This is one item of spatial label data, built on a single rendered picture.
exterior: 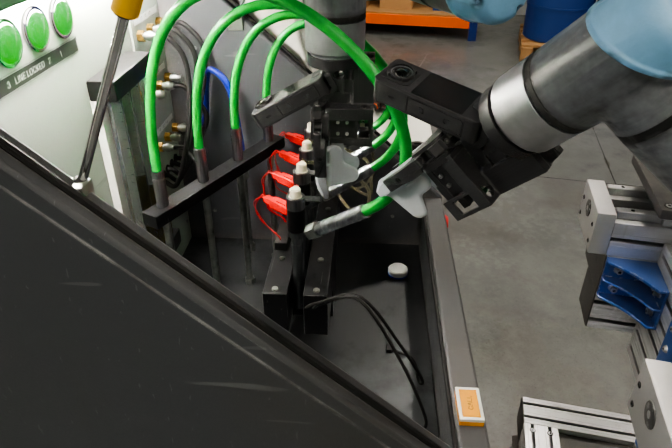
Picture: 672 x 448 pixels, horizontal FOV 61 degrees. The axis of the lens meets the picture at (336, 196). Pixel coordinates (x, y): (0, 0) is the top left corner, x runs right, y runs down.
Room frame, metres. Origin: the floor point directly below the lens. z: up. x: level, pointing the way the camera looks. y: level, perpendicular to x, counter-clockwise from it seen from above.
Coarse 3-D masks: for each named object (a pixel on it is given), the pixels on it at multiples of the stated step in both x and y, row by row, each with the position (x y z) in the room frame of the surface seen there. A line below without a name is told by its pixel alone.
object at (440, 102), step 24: (384, 72) 0.53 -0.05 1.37; (408, 72) 0.52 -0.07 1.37; (432, 72) 0.53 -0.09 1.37; (384, 96) 0.52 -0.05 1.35; (408, 96) 0.50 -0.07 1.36; (432, 96) 0.49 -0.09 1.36; (456, 96) 0.50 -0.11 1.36; (480, 96) 0.50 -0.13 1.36; (432, 120) 0.49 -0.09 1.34; (456, 120) 0.47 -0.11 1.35
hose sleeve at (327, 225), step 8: (352, 208) 0.59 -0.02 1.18; (360, 208) 0.58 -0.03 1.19; (336, 216) 0.60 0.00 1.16; (344, 216) 0.59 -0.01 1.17; (352, 216) 0.58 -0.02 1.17; (360, 216) 0.58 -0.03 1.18; (368, 216) 0.58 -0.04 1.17; (320, 224) 0.60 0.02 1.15; (328, 224) 0.60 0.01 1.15; (336, 224) 0.59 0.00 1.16; (344, 224) 0.59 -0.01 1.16; (320, 232) 0.60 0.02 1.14; (328, 232) 0.60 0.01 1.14
